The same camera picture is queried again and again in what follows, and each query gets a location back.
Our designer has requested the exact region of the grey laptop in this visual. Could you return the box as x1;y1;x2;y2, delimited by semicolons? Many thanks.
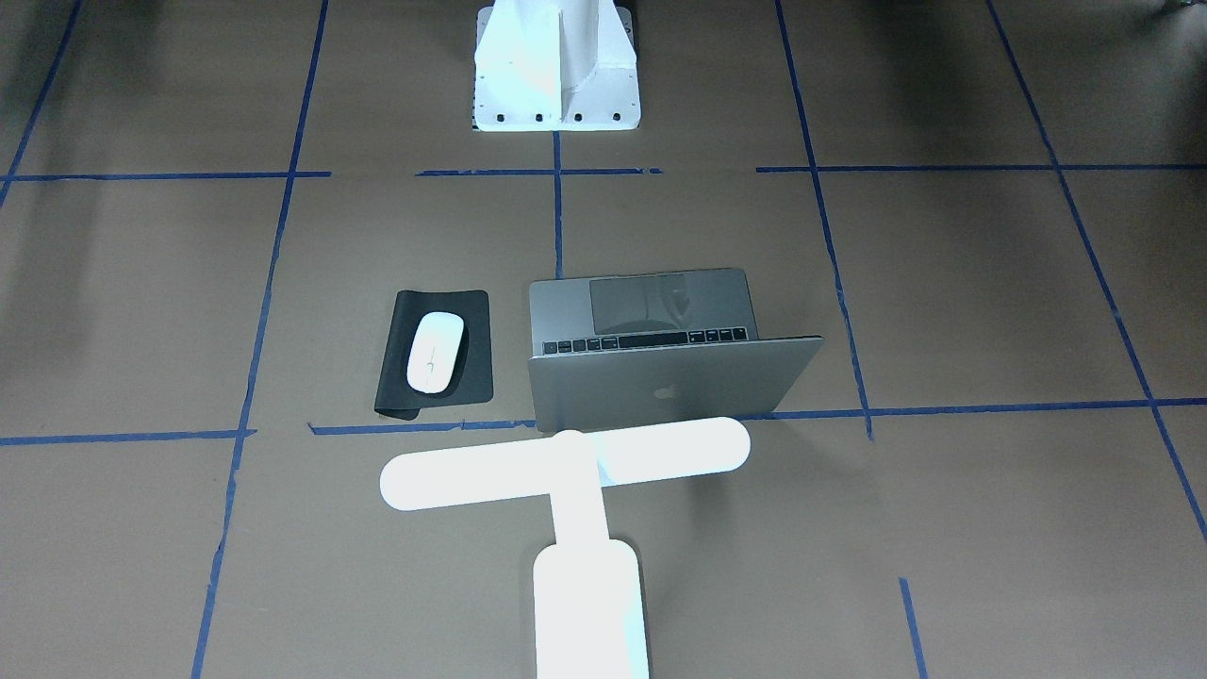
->
527;268;824;433

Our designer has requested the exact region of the black mouse pad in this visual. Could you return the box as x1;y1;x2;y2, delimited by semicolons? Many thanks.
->
373;289;494;421

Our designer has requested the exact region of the white computer mouse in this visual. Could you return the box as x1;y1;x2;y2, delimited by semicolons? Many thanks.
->
406;312;465;394

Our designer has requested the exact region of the white desk lamp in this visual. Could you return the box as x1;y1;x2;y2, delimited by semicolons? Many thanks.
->
379;417;752;678

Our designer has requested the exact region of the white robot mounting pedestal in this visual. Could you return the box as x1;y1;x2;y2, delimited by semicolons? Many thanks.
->
471;1;642;133

